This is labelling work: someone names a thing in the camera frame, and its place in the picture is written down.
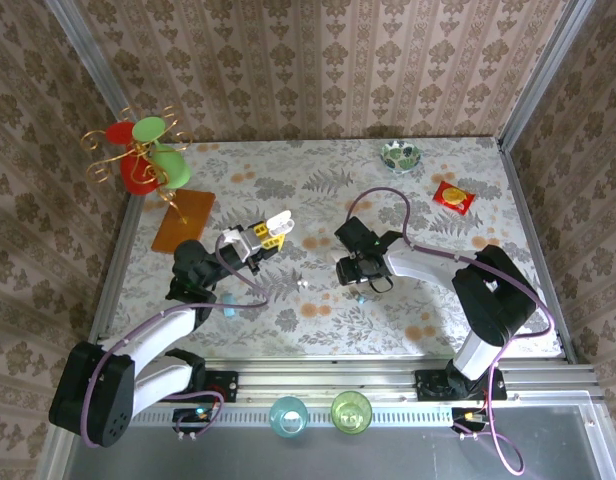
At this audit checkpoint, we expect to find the red wine glass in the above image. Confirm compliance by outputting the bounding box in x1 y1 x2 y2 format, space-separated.
105 121 159 197

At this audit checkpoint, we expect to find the gold stand with cups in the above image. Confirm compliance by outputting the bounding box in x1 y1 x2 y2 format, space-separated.
80 104 217 256

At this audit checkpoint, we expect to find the thin black cable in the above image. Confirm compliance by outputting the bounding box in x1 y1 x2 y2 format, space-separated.
369 272 395 296

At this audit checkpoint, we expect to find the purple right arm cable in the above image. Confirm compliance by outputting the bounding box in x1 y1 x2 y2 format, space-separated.
346 186 554 476

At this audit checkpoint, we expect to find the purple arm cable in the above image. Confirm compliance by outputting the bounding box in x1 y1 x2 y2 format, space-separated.
80 234 272 449
346 186 554 476

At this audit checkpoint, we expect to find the aluminium table side rail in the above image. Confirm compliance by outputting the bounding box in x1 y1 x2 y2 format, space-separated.
495 137 579 364
87 192 144 351

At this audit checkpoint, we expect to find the red snack packet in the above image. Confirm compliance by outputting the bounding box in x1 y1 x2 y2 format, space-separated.
431 179 477 216

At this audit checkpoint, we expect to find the small black circuit board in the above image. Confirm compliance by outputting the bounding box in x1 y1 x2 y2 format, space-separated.
450 405 489 444
172 405 224 444

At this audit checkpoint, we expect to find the green plastic cup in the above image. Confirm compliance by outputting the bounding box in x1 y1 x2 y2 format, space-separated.
330 390 373 437

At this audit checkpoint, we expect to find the aluminium frame post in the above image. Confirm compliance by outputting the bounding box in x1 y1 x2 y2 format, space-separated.
497 0 597 151
43 0 127 119

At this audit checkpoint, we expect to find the blue glass cup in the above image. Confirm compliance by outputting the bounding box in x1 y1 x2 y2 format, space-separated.
267 395 310 440

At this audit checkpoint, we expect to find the white rectangular earbud case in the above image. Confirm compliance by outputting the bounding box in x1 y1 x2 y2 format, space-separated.
265 210 295 237

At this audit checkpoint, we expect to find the green wine glass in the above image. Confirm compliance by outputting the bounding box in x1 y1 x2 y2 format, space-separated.
131 116 192 190

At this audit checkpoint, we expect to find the leaf pattern bowl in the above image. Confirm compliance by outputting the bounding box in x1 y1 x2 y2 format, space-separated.
379 140 423 175

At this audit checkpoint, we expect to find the grey slotted cable duct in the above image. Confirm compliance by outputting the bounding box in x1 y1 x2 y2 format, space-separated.
132 405 457 427

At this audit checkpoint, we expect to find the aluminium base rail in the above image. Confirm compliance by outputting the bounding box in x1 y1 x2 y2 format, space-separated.
132 360 600 407

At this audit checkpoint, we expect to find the grey metal panel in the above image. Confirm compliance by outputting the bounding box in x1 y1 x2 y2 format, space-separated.
62 424 607 480

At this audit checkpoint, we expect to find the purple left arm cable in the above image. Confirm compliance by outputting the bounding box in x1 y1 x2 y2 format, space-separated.
80 234 272 449

